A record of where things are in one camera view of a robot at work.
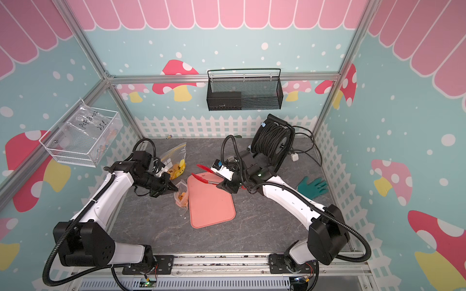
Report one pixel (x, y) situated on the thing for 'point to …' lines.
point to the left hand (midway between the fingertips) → (176, 192)
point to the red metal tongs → (202, 179)
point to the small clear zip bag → (181, 196)
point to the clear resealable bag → (174, 161)
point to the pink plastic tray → (208, 204)
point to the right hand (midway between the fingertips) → (221, 179)
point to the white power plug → (294, 157)
